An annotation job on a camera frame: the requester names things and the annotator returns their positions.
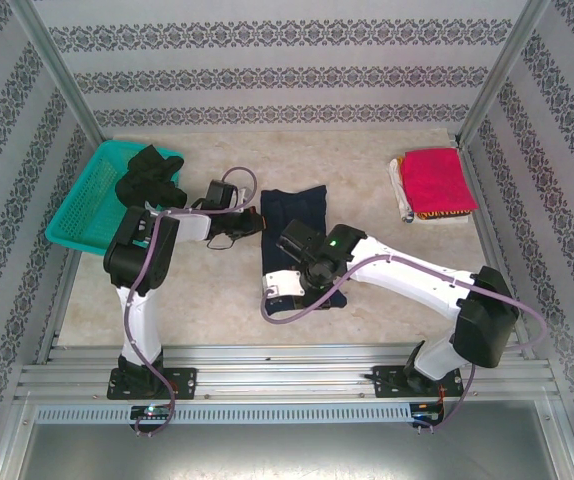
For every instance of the navy blue t-shirt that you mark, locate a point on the navy blue t-shirt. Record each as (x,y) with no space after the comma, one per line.
(292,210)

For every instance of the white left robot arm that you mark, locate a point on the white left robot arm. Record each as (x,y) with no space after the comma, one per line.
(139,250)

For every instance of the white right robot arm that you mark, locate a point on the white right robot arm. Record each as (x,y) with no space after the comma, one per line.
(417,280)

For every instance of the small white garment tag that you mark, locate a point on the small white garment tag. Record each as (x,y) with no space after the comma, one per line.
(149,206)

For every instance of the black t-shirt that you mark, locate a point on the black t-shirt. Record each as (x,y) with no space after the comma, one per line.
(147,170)

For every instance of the white folded t-shirt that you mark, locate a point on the white folded t-shirt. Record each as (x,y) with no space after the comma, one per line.
(396,175)

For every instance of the orange printed folded t-shirt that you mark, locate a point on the orange printed folded t-shirt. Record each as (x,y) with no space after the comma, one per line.
(437,216)

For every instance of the teal plastic basket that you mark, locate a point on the teal plastic basket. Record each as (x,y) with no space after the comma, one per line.
(87,210)

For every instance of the red folded t-shirt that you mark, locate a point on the red folded t-shirt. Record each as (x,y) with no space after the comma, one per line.
(437,180)

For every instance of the small circuit board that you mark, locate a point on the small circuit board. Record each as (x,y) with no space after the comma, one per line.
(152,412)
(427,419)

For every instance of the grey metal base panel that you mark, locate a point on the grey metal base panel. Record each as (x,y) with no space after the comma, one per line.
(267,455)

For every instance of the aluminium mounting rail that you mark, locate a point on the aluminium mounting rail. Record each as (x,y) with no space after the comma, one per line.
(287,370)

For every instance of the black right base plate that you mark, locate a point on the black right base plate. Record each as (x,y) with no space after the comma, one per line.
(389,382)

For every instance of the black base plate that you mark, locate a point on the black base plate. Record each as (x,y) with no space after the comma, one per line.
(389,382)
(179,382)

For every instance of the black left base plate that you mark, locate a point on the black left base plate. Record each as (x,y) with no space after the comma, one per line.
(179,382)

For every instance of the aluminium frame post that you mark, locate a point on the aluminium frame post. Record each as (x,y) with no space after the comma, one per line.
(57,70)
(502,70)

